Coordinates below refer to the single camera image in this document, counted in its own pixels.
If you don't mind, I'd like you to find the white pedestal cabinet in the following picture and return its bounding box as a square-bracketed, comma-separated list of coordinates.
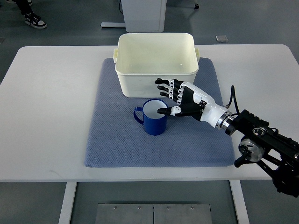
[101, 0, 167, 33]

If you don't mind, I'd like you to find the cream plastic box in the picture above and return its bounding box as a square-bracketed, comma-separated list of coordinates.
[113, 33, 200, 98]

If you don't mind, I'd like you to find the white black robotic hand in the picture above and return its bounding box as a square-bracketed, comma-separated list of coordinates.
[155, 78, 233, 130]

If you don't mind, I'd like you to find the left white table leg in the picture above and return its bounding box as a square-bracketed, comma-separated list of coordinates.
[58, 182, 77, 224]

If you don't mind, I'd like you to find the blue mug white inside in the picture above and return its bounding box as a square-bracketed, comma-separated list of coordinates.
[133, 98, 167, 136]

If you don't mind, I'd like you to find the grey metal floor plate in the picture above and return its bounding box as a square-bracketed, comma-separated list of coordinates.
[95, 203, 212, 224]

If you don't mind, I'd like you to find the small grey floor hatch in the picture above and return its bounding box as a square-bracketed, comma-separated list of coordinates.
[215, 35, 229, 43]

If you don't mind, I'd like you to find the right white table leg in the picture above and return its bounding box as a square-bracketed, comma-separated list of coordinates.
[229, 180, 249, 224]

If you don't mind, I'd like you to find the person in dark trousers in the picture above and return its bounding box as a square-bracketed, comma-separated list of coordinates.
[6, 0, 33, 15]

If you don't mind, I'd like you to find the blue-grey textured mat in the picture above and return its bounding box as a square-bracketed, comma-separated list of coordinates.
[84, 58, 235, 168]

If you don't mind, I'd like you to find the white table leg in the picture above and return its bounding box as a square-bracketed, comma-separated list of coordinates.
[229, 180, 249, 224]
[58, 182, 77, 224]

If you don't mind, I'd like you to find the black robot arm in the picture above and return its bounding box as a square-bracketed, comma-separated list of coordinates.
[219, 108, 299, 197]

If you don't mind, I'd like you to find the black white sneaker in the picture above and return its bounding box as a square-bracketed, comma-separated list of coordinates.
[24, 13, 47, 29]

